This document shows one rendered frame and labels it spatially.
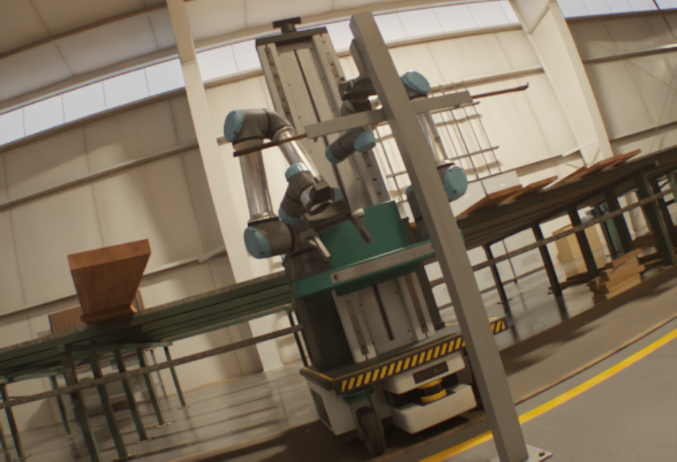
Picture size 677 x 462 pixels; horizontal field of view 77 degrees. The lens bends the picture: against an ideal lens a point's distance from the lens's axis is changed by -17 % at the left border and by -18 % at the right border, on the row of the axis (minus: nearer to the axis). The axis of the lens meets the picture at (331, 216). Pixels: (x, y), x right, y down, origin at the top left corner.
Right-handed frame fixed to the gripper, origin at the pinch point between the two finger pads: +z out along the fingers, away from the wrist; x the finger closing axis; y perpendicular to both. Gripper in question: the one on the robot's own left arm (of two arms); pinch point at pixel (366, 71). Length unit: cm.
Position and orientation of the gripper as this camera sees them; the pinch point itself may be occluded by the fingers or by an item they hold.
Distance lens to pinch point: 154.2
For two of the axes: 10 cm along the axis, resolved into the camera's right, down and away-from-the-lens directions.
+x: 9.6, -2.2, 1.8
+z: 1.3, -2.3, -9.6
